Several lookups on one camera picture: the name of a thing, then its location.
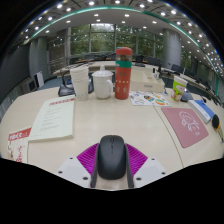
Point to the ceiling lights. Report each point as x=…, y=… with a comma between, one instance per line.
x=117, y=2

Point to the white lidded mug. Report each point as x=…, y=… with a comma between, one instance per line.
x=101, y=85

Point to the black computer mouse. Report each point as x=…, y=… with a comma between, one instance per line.
x=111, y=156

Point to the cream cardboard box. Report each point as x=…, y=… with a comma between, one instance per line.
x=145, y=85

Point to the stack of white paper cups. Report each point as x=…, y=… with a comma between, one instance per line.
x=80, y=85

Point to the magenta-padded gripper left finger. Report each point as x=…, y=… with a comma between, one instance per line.
x=71, y=168

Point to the red drink bottle green band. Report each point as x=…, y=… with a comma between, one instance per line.
x=123, y=80

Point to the cream booklet with red title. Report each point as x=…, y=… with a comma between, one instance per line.
x=53, y=120

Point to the pink mouse pad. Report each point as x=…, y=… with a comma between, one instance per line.
x=185, y=128

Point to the dark office chairs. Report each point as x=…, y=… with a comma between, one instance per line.
x=153, y=61

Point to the curved wooden conference desk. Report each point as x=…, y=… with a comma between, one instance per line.
x=106, y=64

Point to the white floor appliance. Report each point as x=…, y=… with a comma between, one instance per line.
x=39, y=79

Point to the blue and white book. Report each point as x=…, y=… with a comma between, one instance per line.
x=201, y=110

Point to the black conference microphone unit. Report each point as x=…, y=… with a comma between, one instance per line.
x=186, y=96
x=65, y=90

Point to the red and white leaflet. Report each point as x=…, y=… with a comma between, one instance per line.
x=18, y=145

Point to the colourful sticker sheet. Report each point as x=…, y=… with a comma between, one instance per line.
x=148, y=99

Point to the printed paper cup with straw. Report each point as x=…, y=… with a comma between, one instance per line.
x=178, y=88

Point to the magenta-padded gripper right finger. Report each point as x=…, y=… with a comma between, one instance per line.
x=150, y=168

